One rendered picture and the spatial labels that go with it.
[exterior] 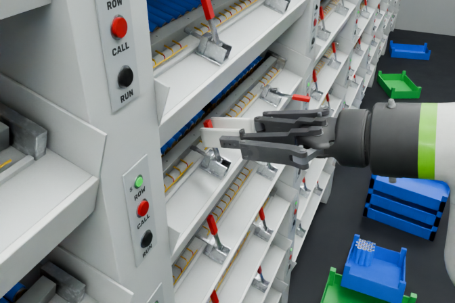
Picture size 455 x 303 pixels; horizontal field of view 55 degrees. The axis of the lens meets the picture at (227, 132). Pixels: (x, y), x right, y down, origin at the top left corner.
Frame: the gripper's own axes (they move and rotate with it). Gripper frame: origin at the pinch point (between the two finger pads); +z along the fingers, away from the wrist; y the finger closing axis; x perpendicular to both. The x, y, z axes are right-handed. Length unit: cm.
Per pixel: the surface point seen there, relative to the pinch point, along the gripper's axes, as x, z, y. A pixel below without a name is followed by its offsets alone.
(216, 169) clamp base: -6.1, 2.7, -0.9
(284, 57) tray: -2.9, 5.4, 42.4
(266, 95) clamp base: -5.6, 4.2, 26.1
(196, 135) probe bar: -2.1, 7.1, 2.2
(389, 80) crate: -100, 9, 269
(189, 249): -22.2, 10.5, -3.1
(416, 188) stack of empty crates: -90, -19, 119
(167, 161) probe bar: -1.9, 7.3, -6.2
